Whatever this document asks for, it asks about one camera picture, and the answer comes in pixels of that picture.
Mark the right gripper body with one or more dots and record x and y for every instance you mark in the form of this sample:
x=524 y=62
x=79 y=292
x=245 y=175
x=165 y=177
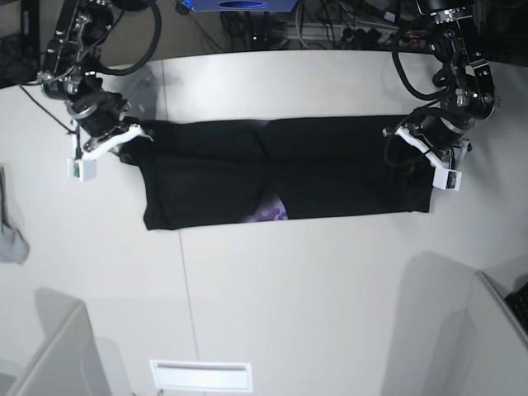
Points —
x=99 y=125

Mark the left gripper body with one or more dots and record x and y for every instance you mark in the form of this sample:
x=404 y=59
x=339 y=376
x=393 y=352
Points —
x=422 y=135

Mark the black T-shirt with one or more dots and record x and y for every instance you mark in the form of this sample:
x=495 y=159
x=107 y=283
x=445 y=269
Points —
x=241 y=171

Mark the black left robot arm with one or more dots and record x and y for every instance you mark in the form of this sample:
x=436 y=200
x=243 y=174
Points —
x=465 y=89

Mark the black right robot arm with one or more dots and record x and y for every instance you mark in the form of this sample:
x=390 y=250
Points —
x=72 y=73

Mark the grey cloth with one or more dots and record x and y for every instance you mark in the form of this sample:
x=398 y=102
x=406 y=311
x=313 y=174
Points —
x=14 y=248

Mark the blue box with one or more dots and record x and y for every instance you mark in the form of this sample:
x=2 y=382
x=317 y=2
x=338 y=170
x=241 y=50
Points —
x=241 y=5

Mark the black keyboard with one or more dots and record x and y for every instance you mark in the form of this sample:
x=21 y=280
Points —
x=518 y=304

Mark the white power strip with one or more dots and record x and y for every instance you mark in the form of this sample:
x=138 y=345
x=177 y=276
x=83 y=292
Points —
x=335 y=34

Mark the white right partition panel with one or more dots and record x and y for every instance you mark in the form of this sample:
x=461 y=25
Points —
x=481 y=349

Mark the white partition panel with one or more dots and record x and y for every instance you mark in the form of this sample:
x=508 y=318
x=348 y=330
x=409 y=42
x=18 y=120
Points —
x=481 y=349
x=66 y=363

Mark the white left partition panel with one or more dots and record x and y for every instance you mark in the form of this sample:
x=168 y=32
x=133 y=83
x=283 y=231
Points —
x=66 y=363

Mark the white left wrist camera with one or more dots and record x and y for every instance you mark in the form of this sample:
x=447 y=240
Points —
x=447 y=179

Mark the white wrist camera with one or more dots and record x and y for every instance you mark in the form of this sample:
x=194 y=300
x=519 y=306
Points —
x=447 y=179
x=83 y=170

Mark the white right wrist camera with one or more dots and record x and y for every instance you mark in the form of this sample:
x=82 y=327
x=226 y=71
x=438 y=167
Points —
x=83 y=170

